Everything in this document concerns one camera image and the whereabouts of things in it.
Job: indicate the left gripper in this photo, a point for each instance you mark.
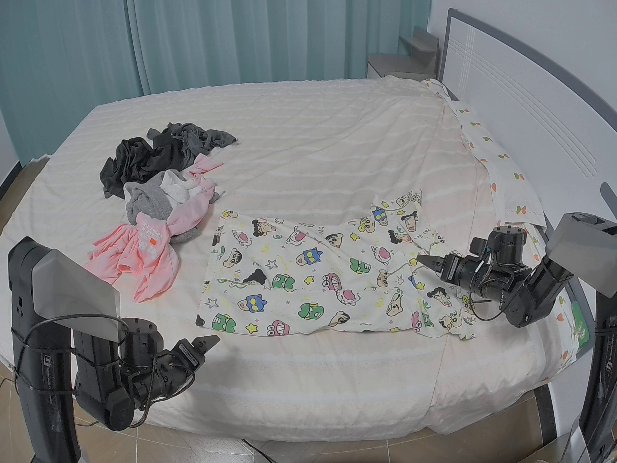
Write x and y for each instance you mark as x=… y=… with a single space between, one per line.
x=181 y=367

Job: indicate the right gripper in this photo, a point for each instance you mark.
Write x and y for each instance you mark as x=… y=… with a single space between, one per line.
x=465 y=275

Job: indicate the white printed pyjama top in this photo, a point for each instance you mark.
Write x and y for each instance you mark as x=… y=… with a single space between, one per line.
x=299 y=287

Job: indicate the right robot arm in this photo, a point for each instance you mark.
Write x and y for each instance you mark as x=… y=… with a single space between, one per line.
x=540 y=292

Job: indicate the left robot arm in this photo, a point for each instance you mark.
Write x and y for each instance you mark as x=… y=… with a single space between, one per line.
x=96 y=379

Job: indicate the pile of clothes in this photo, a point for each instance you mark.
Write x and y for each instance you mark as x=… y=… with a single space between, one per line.
x=149 y=200

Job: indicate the bed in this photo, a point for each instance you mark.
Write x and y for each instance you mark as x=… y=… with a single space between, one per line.
x=337 y=138

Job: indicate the pink printed T-shirt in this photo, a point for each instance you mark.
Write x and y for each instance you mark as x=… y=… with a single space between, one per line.
x=144 y=268

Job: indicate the white printed pillow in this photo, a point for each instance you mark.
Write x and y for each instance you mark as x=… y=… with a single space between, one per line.
x=506 y=171

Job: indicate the black garment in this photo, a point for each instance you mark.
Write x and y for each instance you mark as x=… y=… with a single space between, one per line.
x=140 y=162

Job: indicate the grey bedside table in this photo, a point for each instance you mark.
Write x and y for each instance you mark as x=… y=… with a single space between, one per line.
x=400 y=63

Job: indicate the dark grey garment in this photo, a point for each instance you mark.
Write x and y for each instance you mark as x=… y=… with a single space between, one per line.
x=207 y=138

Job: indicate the blue-green curtain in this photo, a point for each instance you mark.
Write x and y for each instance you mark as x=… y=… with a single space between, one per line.
x=279 y=22
x=62 y=41

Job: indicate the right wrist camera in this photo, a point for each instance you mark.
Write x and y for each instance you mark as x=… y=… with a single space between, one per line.
x=478 y=249

